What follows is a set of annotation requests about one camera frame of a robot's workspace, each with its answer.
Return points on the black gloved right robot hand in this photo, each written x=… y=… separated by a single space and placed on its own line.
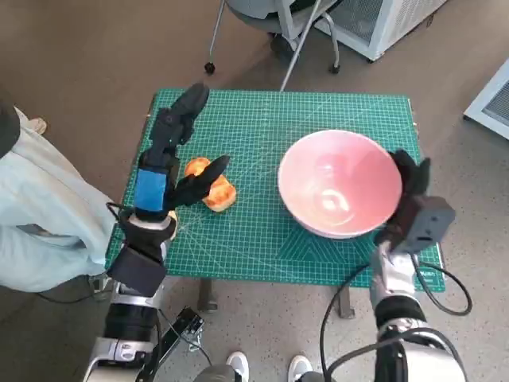
x=411 y=179

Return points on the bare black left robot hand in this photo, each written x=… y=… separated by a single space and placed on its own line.
x=151 y=191

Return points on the orange sliced toy bread loaf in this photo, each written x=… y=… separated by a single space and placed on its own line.
x=220 y=195

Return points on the pink bowl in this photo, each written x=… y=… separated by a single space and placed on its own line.
x=338 y=179

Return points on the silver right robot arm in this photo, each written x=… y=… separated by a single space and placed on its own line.
x=391 y=278

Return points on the person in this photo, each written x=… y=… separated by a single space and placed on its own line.
x=47 y=199

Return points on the white unit with grille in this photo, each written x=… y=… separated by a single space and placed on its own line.
x=493 y=103

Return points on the green cutting mat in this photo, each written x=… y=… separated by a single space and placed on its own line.
x=258 y=238

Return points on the black metal table leg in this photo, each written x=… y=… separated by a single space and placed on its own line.
x=346 y=304
x=207 y=296

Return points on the person's foot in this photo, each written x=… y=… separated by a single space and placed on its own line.
x=38 y=125

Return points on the black flat metal stand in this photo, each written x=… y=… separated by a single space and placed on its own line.
x=187 y=324

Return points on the white cabinet with mesh panel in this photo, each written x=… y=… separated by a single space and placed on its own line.
x=389 y=24

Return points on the grey metal pole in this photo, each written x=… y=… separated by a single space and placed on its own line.
x=296 y=55

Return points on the white robot left foot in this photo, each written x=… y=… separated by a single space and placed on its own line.
x=238 y=366

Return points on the white robot foot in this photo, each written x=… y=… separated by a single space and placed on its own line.
x=238 y=366
x=299 y=368

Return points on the grey office chair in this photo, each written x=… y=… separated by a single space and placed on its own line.
x=254 y=16

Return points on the white robot right foot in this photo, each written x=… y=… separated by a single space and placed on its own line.
x=299 y=368

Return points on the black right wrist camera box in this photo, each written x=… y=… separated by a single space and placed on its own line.
x=431 y=223

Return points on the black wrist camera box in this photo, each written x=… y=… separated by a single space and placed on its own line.
x=431 y=223
x=137 y=270

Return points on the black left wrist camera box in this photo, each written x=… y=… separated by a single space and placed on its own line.
x=137 y=270

